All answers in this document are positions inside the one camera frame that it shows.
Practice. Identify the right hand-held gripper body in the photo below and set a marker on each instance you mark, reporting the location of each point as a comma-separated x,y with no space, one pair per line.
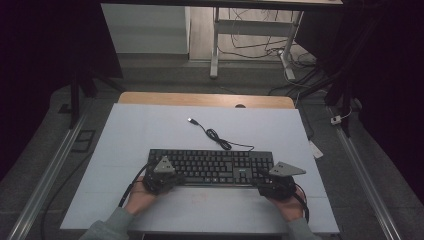
285,170

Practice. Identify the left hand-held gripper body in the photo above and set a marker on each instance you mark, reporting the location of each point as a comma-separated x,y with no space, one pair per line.
163,166

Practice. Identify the black computer keyboard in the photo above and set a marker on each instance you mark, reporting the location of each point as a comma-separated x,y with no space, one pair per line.
206,166

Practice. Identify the person's right hand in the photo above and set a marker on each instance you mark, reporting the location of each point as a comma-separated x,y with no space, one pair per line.
291,208

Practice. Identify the person's left hand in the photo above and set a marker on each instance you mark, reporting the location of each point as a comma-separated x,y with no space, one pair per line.
140,198

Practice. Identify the white paper tag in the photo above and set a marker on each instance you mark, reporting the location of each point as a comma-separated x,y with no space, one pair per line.
316,150

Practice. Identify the white board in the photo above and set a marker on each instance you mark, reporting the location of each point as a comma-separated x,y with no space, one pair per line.
150,126

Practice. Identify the small white box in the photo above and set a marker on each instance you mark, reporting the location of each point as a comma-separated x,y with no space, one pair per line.
336,120

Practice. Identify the black metal stand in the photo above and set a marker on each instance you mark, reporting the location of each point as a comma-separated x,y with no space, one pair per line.
75,100
343,100

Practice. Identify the light grey cabinet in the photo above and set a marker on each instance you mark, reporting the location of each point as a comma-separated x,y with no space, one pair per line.
146,30

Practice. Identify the dark curtain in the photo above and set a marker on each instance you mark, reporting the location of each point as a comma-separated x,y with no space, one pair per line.
383,66
40,66

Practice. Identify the desk with white legs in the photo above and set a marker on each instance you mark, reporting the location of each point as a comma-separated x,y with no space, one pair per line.
253,27

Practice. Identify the aluminium rail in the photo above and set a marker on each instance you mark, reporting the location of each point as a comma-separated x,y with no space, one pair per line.
46,180
363,176

